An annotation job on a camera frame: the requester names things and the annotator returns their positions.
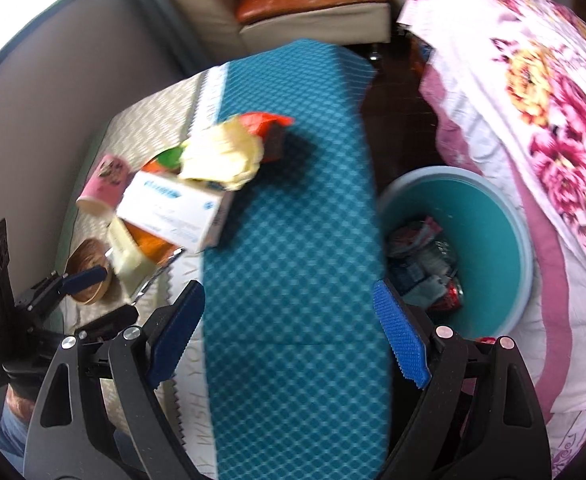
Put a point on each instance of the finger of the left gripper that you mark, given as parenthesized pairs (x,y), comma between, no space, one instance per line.
(73,284)

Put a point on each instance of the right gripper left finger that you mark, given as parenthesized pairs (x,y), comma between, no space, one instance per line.
(70,435)

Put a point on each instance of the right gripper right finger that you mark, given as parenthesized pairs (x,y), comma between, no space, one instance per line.
(471,410)

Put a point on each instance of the brown paper bowl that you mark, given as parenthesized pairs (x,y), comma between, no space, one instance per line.
(91,252)

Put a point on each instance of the light blue milk carton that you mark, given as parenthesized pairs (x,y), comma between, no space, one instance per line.
(420,282)

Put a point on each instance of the pink red candy wrapper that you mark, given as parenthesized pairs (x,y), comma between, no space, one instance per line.
(411,236)

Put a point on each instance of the teal plastic trash bin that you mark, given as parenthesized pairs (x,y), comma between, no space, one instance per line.
(495,257)

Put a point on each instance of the person's left hand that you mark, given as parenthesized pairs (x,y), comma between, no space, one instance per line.
(20,407)

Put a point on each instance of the pink paper cup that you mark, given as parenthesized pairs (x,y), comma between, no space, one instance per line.
(105,187)

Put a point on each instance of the orange silver snack packet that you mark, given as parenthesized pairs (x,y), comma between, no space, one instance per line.
(138,258)

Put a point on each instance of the white medicine box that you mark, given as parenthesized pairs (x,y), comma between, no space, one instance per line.
(187,214)

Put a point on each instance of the teal patterned bed sheet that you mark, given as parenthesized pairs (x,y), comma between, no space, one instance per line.
(289,374)

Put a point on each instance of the yellow crumpled wrapper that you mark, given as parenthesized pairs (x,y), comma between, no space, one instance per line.
(226,154)

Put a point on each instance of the yellow orange snack wrapper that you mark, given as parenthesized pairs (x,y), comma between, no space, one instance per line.
(270,128)

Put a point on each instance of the cream leather sofa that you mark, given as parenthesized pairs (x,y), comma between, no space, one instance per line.
(231,29)

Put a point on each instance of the floral pink white quilt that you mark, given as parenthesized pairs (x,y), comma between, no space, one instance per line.
(507,81)

